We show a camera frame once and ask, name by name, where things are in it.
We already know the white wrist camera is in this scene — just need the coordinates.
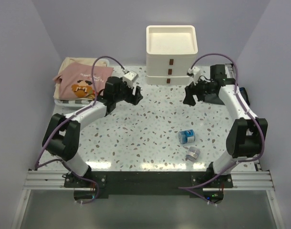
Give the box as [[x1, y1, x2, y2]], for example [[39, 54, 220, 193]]
[[187, 66, 202, 83], [122, 71, 138, 88]]

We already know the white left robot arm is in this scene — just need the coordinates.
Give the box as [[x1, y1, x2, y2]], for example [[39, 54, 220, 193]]
[[42, 72, 143, 187]]

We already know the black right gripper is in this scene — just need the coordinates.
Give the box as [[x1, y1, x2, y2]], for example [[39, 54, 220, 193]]
[[182, 75, 215, 106]]

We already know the aluminium frame rail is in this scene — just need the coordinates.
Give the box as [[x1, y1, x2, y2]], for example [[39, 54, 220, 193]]
[[24, 171, 275, 191]]

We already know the clear tape roll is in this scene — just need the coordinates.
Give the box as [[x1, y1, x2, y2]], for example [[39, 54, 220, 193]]
[[186, 146, 200, 162]]

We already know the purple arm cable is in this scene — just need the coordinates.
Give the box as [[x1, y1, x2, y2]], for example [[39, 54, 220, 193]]
[[34, 56, 127, 205], [178, 52, 266, 205]]

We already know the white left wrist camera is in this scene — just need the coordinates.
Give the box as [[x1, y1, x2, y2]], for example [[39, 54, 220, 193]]
[[122, 71, 138, 88]]

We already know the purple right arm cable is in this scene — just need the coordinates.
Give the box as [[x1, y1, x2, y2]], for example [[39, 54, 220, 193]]
[[178, 52, 266, 205]]

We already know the blue label can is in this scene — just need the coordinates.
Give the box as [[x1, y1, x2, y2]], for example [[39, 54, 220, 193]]
[[178, 129, 196, 144]]

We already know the white laundry tray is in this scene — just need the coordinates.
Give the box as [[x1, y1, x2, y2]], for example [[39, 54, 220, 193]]
[[54, 57, 110, 110]]

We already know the cream drawer organizer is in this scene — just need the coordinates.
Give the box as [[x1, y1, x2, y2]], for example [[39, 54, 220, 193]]
[[146, 25, 198, 85]]

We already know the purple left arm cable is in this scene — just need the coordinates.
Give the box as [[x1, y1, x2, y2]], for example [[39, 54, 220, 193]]
[[34, 56, 127, 205]]

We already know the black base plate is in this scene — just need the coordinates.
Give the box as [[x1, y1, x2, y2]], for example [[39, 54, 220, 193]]
[[63, 170, 233, 200]]

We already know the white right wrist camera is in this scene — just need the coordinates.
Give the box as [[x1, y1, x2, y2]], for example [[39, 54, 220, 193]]
[[187, 66, 202, 83]]

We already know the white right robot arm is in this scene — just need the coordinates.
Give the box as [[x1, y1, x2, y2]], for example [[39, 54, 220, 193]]
[[183, 64, 268, 187]]

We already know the grey pencil pouch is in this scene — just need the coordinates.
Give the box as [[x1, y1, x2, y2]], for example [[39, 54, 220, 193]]
[[205, 87, 250, 106]]

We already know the pink printed t-shirt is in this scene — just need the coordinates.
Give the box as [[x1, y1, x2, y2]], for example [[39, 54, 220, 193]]
[[52, 63, 114, 101]]

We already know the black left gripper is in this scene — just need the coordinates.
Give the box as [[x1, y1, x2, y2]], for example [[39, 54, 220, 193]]
[[114, 78, 143, 106]]

